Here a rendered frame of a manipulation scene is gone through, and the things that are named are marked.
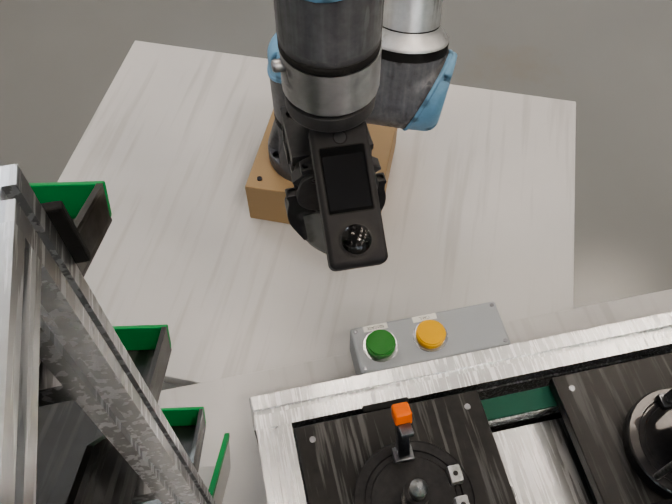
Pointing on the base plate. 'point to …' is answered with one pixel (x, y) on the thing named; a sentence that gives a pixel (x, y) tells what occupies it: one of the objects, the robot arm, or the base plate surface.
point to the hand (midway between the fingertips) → (336, 251)
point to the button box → (481, 313)
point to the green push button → (380, 344)
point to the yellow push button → (430, 334)
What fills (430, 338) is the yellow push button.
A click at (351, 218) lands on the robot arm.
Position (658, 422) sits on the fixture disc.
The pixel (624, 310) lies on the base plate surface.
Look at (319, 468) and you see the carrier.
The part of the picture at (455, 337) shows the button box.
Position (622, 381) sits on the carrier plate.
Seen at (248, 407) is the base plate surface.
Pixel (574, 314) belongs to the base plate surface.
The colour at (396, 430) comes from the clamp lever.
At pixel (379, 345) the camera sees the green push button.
